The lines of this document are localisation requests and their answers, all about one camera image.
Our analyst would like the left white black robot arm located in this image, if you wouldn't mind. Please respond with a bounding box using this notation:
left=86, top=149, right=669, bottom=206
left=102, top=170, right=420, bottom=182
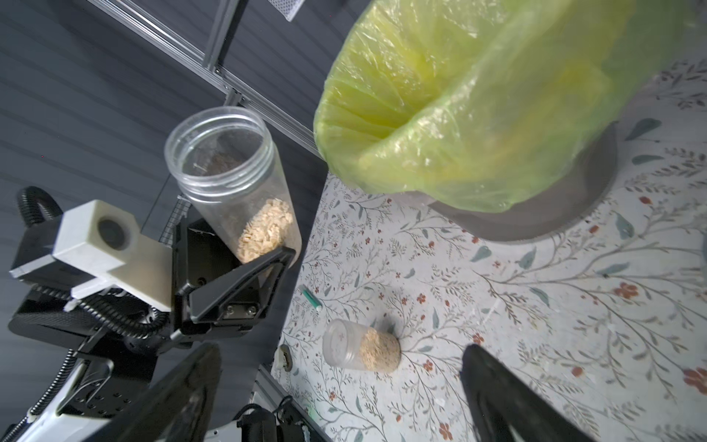
left=7, top=212, right=295, bottom=441

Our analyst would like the floral table mat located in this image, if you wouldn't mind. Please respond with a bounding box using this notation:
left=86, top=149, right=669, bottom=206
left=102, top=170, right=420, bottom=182
left=272, top=52, right=706, bottom=441

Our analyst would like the grey trash bin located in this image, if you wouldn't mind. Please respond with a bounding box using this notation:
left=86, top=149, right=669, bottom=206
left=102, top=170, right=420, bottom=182
left=397, top=123, right=618, bottom=243

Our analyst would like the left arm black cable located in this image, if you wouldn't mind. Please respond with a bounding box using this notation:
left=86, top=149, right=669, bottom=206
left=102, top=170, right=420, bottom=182
left=0, top=185, right=172, bottom=442

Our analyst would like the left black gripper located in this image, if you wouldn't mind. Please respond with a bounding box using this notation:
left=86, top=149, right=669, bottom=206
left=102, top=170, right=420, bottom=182
left=9, top=212, right=296, bottom=354

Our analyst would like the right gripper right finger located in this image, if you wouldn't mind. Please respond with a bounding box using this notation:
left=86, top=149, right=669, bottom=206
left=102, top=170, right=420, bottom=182
left=460, top=344, right=591, bottom=441

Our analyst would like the white wire mesh basket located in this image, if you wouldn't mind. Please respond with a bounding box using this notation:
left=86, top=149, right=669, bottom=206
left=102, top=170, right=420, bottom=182
left=269, top=0, right=305, bottom=22

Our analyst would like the small white grey object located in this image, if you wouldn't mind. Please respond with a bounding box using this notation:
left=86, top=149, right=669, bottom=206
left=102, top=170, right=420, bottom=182
left=274, top=344, right=294, bottom=372

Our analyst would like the green plastic bin liner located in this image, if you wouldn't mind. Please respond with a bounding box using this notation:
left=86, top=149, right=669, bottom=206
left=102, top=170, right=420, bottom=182
left=314, top=1, right=695, bottom=213

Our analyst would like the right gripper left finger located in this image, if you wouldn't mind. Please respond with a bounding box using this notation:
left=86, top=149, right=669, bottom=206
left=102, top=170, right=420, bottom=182
left=86, top=344, right=222, bottom=441

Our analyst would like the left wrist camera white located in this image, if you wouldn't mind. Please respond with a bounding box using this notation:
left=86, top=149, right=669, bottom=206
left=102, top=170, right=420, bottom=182
left=9, top=200, right=173, bottom=312

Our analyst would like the glass oatmeal jar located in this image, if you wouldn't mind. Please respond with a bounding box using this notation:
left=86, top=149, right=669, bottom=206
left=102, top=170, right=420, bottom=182
left=322, top=320, right=401, bottom=373
left=164, top=106, right=302, bottom=263

